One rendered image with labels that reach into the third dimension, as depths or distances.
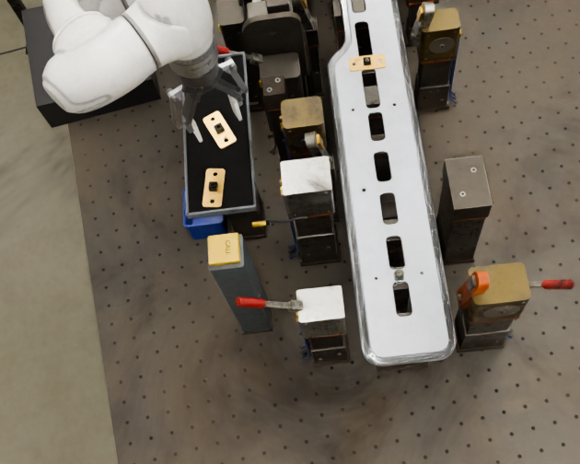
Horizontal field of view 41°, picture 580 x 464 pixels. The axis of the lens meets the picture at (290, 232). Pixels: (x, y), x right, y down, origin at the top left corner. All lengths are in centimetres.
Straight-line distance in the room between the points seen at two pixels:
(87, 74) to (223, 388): 92
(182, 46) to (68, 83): 19
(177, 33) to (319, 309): 61
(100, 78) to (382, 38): 85
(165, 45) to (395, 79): 72
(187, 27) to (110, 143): 100
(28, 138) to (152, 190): 117
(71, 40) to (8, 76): 214
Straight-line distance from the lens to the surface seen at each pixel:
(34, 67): 230
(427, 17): 185
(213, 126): 163
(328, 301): 155
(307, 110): 172
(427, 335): 160
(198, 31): 130
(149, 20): 127
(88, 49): 127
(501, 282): 158
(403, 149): 175
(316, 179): 160
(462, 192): 168
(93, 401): 274
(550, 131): 217
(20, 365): 286
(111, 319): 202
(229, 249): 150
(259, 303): 151
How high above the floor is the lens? 253
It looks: 66 degrees down
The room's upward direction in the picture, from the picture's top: 14 degrees counter-clockwise
